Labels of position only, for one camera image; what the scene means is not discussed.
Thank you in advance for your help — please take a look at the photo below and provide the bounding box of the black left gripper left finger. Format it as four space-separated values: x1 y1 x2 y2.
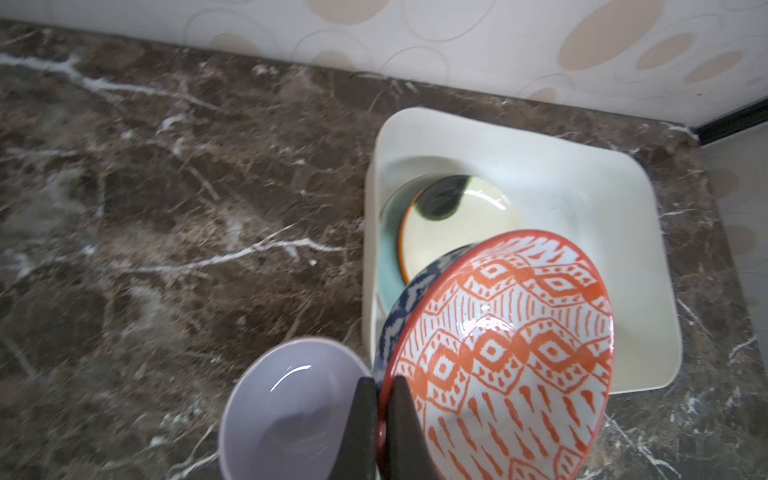
328 377 378 480

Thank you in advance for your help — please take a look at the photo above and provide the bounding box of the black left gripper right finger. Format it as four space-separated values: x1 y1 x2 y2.
383 376 439 480

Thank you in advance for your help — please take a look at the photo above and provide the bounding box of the lilac purple bowl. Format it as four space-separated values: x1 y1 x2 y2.
218 337 370 479

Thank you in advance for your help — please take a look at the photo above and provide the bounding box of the red patterned bowl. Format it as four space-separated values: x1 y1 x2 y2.
377 230 614 479

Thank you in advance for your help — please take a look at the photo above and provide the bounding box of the mint green floral plate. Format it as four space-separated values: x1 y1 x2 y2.
376 176 432 317

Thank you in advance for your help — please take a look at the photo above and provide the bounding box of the orange plate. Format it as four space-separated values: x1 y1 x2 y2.
397 194 419 284

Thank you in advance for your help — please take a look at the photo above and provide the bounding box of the cream floral plate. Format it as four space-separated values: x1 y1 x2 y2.
404 175 523 279

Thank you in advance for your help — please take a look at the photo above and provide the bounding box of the white plastic bin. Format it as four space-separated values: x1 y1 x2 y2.
362 107 683 394

